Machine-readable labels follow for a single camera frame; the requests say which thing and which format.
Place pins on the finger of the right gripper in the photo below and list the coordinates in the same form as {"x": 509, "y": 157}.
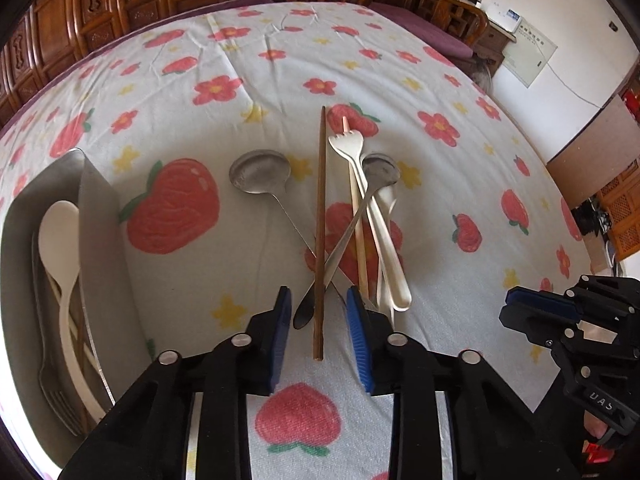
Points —
{"x": 541, "y": 328}
{"x": 545, "y": 302}

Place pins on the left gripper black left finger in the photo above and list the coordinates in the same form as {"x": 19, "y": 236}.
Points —
{"x": 269, "y": 333}

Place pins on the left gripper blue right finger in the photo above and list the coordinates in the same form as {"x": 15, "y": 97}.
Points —
{"x": 369, "y": 331}

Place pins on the dark brown chopstick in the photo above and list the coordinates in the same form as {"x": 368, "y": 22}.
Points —
{"x": 317, "y": 333}

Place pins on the large metal spoon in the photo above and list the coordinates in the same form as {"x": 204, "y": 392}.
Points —
{"x": 266, "y": 172}

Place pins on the small metal spoon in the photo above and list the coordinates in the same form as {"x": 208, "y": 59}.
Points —
{"x": 380, "y": 172}

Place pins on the cream plastic fork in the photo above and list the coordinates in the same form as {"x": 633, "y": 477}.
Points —
{"x": 349, "y": 145}

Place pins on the white plastic spoon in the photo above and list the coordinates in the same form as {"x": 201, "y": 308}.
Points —
{"x": 58, "y": 244}

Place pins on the person's right hand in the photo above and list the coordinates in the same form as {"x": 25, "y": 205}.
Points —
{"x": 596, "y": 428}

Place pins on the light wooden chopstick on table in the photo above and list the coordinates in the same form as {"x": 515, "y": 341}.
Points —
{"x": 361, "y": 254}

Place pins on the floral strawberry tablecloth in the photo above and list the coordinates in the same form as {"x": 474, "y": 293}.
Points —
{"x": 163, "y": 115}

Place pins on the metal fork in tray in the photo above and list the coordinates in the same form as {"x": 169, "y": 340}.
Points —
{"x": 48, "y": 377}

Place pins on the light wooden chopstick in tray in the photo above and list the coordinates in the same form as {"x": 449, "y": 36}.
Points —
{"x": 78, "y": 324}

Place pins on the purple bench cushion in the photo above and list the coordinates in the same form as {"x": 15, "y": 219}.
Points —
{"x": 442, "y": 42}

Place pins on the white wall panel box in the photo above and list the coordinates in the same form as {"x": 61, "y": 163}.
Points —
{"x": 526, "y": 57}

